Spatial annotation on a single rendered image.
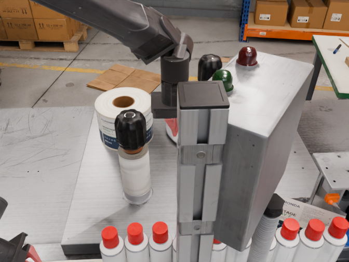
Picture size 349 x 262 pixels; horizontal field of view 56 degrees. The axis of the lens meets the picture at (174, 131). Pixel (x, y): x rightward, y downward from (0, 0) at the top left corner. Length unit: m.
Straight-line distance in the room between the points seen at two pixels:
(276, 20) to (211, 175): 4.07
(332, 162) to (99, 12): 0.59
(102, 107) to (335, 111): 1.01
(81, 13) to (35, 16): 3.62
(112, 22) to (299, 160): 0.87
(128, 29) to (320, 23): 3.99
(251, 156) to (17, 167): 1.07
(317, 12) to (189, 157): 4.12
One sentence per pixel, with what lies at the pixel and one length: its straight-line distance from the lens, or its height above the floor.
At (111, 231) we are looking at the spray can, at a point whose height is 1.08.
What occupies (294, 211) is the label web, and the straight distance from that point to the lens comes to 0.86.
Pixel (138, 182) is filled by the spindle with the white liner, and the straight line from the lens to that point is 0.95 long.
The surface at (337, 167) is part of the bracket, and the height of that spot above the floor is 1.14.
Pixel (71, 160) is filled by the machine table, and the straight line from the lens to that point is 1.27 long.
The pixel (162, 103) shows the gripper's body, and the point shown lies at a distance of 0.70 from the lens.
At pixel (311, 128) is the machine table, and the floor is 0.83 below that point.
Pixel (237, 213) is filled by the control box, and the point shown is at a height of 1.36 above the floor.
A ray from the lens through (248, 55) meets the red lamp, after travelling 0.41.
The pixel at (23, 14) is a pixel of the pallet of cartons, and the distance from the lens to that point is 4.17.
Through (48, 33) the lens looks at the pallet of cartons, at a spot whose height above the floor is 0.23.
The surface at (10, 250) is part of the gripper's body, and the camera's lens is 0.82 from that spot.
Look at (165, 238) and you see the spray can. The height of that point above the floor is 1.06.
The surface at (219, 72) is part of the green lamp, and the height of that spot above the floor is 1.50.
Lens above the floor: 1.66
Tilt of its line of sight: 38 degrees down
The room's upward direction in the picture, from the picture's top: straight up
